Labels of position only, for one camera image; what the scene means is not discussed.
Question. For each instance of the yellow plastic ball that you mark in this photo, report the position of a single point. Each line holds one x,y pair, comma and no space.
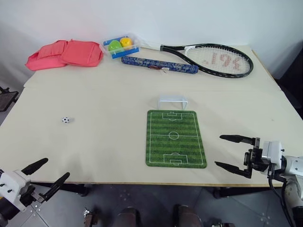
126,42

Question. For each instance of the small black white football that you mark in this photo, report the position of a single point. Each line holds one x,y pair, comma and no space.
65,120

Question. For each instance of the dark brown rounded shape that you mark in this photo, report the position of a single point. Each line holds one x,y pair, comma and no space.
187,216
127,217

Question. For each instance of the green plastic ball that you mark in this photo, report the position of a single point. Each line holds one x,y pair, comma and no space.
114,46

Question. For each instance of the black mesh chair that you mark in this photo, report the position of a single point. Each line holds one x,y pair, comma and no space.
7,98

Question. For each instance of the black tennis racket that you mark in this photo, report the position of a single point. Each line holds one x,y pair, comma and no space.
213,71

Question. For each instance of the green football field mat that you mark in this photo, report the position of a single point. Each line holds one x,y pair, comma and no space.
175,139

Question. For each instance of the dark metallic rounded shape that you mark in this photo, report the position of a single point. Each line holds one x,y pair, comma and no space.
91,217

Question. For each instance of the blue patterned tube case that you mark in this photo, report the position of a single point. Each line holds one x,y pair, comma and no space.
142,63

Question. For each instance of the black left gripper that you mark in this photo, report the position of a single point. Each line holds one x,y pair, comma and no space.
26,196

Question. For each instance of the clear box with blue clips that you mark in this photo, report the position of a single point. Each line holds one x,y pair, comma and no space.
127,52

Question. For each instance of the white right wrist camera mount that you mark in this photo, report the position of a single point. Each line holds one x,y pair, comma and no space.
272,151

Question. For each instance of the pink fabric bag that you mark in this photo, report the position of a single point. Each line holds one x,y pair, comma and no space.
71,54

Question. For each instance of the small white goal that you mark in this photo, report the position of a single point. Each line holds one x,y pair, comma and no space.
172,100

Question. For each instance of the black table frame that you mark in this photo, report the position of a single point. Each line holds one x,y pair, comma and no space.
71,186

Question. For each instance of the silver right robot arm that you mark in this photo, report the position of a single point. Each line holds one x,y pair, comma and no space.
293,170

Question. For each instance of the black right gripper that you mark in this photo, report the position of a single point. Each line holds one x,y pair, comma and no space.
256,159

